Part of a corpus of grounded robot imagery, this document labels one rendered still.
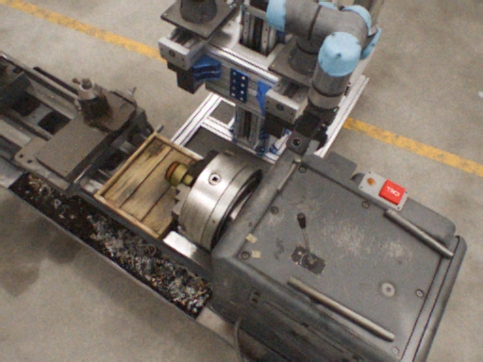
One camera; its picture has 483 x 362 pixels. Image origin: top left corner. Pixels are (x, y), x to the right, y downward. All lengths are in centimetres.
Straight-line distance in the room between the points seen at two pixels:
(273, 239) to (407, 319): 38
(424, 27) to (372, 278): 309
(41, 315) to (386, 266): 186
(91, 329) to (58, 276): 36
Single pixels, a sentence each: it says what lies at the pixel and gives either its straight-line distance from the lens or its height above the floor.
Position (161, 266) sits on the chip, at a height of 58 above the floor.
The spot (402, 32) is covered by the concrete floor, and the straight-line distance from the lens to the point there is 382.
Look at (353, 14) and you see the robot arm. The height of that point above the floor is 171.
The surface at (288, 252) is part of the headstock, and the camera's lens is 107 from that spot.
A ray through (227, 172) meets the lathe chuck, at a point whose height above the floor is 124.
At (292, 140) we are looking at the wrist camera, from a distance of 91.
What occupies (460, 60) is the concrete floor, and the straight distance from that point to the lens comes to 381.
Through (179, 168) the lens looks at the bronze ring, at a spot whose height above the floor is 112.
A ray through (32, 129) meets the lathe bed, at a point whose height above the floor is 86.
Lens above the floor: 225
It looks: 61 degrees down
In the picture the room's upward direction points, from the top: 7 degrees clockwise
